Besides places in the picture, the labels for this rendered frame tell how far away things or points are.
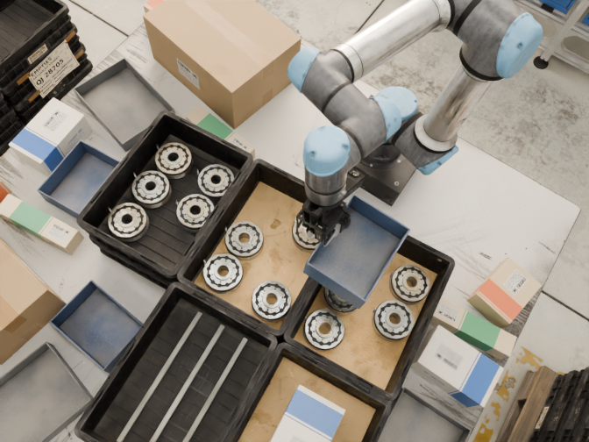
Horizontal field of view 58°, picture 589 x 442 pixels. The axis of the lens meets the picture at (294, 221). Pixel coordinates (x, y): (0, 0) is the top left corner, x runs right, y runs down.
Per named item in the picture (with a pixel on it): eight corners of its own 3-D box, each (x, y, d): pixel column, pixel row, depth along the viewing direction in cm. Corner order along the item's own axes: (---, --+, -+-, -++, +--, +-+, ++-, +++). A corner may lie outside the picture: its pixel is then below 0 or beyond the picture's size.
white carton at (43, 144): (51, 178, 164) (40, 163, 156) (20, 160, 166) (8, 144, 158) (92, 131, 172) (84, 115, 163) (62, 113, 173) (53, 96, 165)
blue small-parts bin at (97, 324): (149, 330, 148) (145, 324, 142) (109, 374, 143) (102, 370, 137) (97, 286, 152) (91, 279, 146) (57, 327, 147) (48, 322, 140)
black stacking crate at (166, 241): (169, 131, 161) (163, 110, 150) (255, 176, 157) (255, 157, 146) (88, 238, 146) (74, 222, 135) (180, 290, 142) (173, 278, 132)
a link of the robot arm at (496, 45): (413, 129, 156) (505, -25, 107) (450, 165, 153) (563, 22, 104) (385, 150, 152) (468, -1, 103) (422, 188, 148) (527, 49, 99)
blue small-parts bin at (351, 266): (348, 205, 127) (353, 193, 120) (402, 239, 125) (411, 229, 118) (301, 272, 120) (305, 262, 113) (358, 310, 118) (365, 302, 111)
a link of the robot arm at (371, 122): (365, 70, 93) (319, 104, 90) (411, 113, 91) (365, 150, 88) (358, 96, 101) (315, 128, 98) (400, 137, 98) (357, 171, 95)
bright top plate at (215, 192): (207, 160, 153) (207, 159, 152) (239, 172, 152) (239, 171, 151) (192, 189, 149) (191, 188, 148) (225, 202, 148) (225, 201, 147)
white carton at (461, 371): (490, 373, 150) (504, 368, 142) (471, 409, 146) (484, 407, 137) (429, 331, 153) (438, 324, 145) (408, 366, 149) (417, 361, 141)
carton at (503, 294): (498, 264, 163) (508, 256, 156) (529, 292, 160) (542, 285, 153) (466, 300, 158) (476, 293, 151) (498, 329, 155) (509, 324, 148)
